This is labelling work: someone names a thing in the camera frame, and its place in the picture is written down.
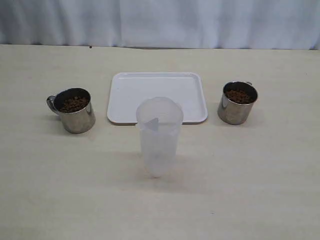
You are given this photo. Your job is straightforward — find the steel mug with pellets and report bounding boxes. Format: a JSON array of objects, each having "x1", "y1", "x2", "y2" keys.
[
  {"x1": 217, "y1": 81, "x2": 258, "y2": 125},
  {"x1": 46, "y1": 87, "x2": 96, "y2": 134}
]

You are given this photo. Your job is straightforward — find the clear plastic pitcher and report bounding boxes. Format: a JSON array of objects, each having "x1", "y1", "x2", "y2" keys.
[{"x1": 135, "y1": 97, "x2": 184, "y2": 178}]

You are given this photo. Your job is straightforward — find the white plastic tray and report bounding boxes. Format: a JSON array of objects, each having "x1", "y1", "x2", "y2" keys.
[{"x1": 106, "y1": 72, "x2": 208, "y2": 125}]

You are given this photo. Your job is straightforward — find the white curtain backdrop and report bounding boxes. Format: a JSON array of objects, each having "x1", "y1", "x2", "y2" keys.
[{"x1": 0, "y1": 0, "x2": 320, "y2": 50}]

